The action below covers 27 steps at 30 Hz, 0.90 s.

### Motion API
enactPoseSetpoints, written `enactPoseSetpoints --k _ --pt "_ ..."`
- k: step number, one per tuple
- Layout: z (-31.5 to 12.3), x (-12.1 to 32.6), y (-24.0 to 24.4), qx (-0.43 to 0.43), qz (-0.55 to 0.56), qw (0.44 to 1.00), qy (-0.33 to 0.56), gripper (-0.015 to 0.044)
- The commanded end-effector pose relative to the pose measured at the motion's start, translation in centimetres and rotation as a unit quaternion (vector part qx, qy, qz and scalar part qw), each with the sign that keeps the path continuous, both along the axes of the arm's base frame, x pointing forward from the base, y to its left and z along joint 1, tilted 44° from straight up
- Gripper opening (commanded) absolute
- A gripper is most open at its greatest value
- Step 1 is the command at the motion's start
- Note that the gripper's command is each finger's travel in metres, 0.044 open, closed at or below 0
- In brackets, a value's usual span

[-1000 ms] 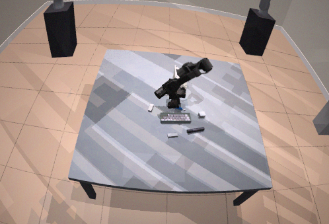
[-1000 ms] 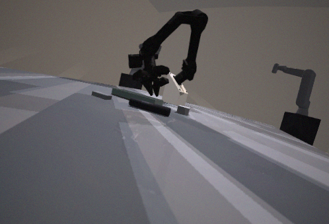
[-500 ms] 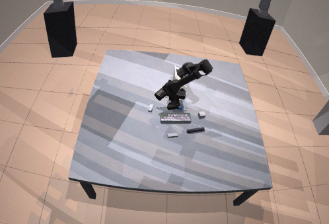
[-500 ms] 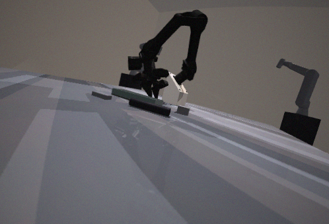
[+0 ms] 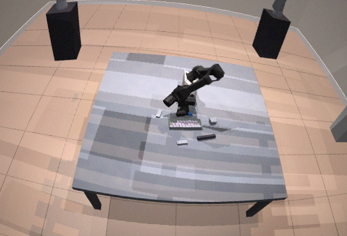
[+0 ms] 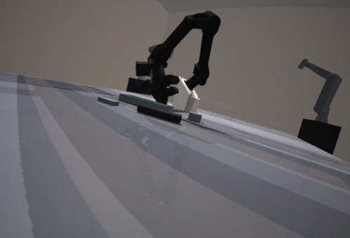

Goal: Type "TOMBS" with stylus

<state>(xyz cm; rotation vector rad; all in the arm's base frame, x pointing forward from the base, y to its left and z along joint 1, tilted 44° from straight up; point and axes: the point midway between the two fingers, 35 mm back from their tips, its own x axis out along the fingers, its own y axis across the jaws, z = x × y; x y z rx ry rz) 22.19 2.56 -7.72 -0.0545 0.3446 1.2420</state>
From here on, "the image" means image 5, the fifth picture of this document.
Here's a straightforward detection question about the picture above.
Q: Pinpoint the white keyboard with green letter keys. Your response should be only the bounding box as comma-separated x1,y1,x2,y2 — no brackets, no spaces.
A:
169,118,202,130

